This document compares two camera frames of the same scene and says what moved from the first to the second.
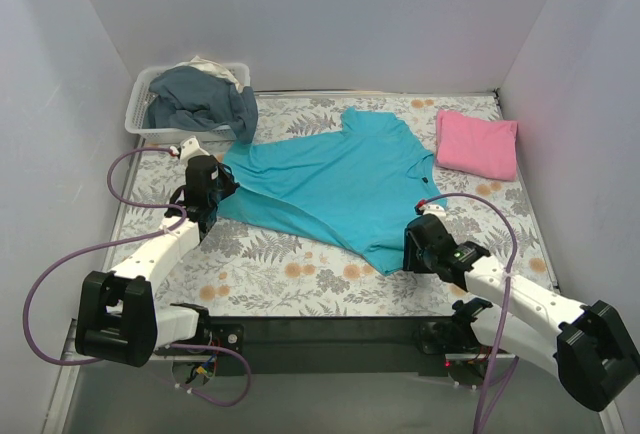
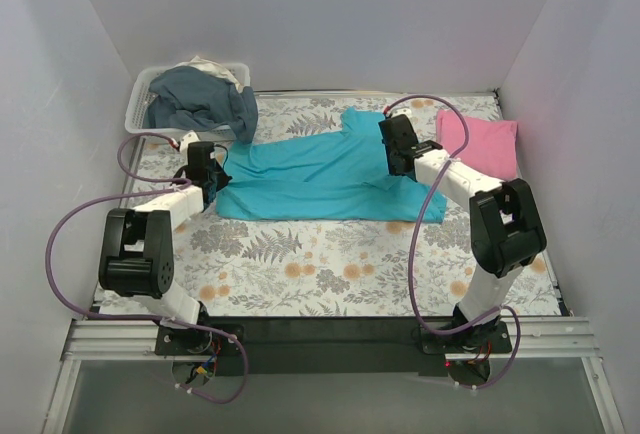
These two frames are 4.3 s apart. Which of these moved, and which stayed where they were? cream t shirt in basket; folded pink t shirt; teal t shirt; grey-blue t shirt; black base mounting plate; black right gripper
Moved: black right gripper; teal t shirt
Stayed: cream t shirt in basket; folded pink t shirt; grey-blue t shirt; black base mounting plate
